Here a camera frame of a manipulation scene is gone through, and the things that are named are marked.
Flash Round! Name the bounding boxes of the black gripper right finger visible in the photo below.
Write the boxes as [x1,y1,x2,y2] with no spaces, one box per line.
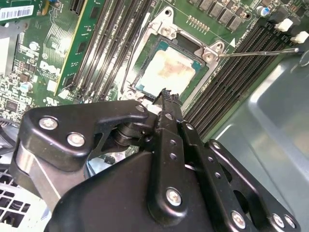
[171,92,302,232]

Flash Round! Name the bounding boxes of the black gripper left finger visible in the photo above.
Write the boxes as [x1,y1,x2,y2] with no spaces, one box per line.
[9,88,190,223]

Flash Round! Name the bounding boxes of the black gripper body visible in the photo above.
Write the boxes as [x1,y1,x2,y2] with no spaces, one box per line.
[44,151,225,232]

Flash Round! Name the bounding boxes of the silver CPU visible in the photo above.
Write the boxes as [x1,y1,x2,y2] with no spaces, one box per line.
[133,38,210,101]

